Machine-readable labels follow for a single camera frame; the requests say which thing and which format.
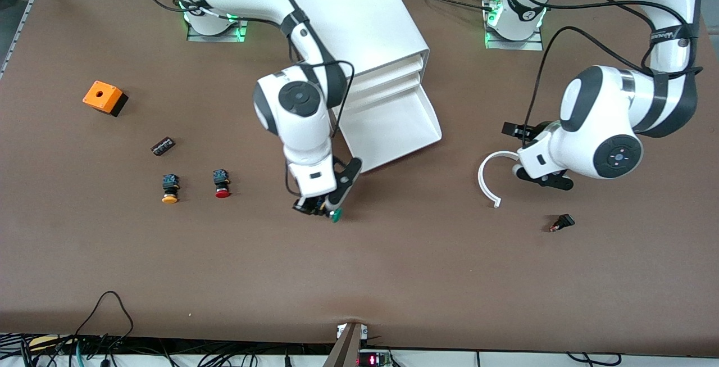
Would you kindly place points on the red push button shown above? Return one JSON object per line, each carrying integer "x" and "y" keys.
{"x": 221, "y": 182}

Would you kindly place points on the green push button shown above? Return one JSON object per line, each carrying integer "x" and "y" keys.
{"x": 335, "y": 216}

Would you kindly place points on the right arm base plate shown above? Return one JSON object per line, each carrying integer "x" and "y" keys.
{"x": 194, "y": 37}

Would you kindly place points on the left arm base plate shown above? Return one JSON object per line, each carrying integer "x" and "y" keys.
{"x": 533, "y": 45}

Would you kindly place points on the white curved plastic arc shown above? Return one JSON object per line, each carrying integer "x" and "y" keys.
{"x": 481, "y": 179}

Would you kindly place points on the orange box with hole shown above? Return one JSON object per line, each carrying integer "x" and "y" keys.
{"x": 101, "y": 96}

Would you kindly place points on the yellow push button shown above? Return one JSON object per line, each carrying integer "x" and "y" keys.
{"x": 170, "y": 187}

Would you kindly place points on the small black terminal block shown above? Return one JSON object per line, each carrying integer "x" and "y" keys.
{"x": 163, "y": 146}

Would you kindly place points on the brown camera post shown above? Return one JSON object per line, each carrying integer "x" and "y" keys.
{"x": 345, "y": 350}

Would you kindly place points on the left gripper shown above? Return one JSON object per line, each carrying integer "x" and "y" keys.
{"x": 540, "y": 129}

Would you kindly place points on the red digit display module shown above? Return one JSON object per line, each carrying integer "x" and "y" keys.
{"x": 373, "y": 359}

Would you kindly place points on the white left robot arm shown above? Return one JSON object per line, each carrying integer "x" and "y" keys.
{"x": 606, "y": 114}

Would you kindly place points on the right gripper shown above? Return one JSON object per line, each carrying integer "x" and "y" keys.
{"x": 308, "y": 206}

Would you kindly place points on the small black switch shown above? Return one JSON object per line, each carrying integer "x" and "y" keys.
{"x": 563, "y": 222}

